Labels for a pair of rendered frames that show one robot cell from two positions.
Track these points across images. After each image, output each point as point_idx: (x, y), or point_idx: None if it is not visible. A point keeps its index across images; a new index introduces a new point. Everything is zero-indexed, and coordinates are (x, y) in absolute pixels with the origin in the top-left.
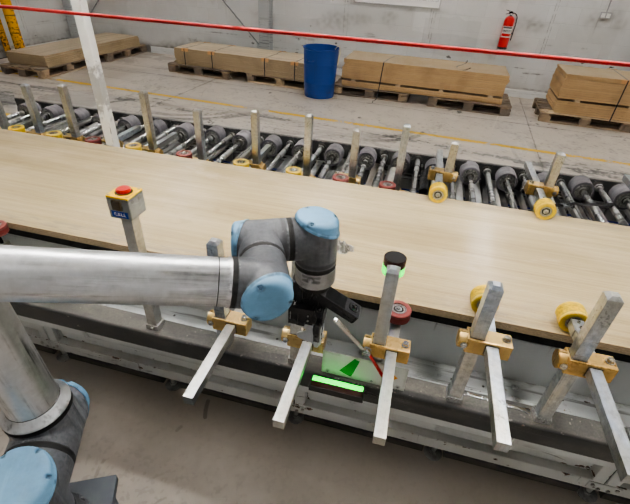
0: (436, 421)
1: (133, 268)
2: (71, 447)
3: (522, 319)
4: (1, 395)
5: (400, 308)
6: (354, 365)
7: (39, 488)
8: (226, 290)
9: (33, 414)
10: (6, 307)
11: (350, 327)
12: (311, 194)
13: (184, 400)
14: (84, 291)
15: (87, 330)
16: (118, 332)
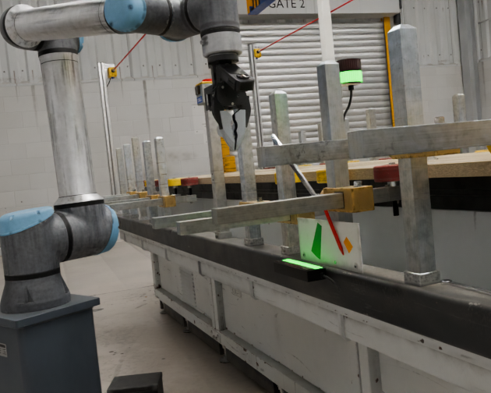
0: (426, 363)
1: (74, 1)
2: (72, 229)
3: None
4: (55, 165)
5: (391, 162)
6: (319, 235)
7: (27, 213)
8: (102, 5)
9: (66, 192)
10: (74, 98)
11: (392, 249)
12: (471, 154)
13: (152, 224)
14: (52, 16)
15: (191, 250)
16: (202, 246)
